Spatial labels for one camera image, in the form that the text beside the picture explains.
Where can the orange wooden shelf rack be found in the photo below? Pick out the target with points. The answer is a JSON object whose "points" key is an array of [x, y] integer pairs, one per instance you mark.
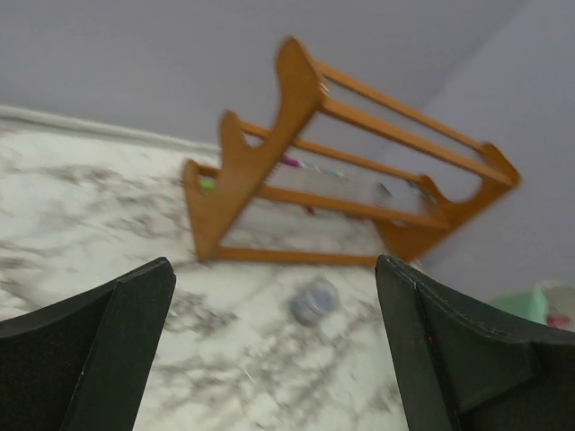
{"points": [[250, 168]]}

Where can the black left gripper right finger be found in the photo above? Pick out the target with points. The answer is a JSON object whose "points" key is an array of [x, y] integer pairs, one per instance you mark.
{"points": [[461, 364]]}

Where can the printed paper bag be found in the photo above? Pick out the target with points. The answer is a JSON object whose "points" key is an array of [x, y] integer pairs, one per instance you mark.
{"points": [[550, 302]]}

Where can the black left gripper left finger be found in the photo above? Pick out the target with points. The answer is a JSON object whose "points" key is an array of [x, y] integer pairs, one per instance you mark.
{"points": [[83, 363]]}

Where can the clear plastic cup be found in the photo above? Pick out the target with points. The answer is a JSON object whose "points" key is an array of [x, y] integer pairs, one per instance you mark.
{"points": [[314, 301]]}

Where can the green marker pen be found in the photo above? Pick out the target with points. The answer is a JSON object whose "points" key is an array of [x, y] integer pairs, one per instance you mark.
{"points": [[207, 184]]}

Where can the purple marker pen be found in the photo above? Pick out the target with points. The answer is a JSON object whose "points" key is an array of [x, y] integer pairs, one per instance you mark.
{"points": [[294, 162]]}

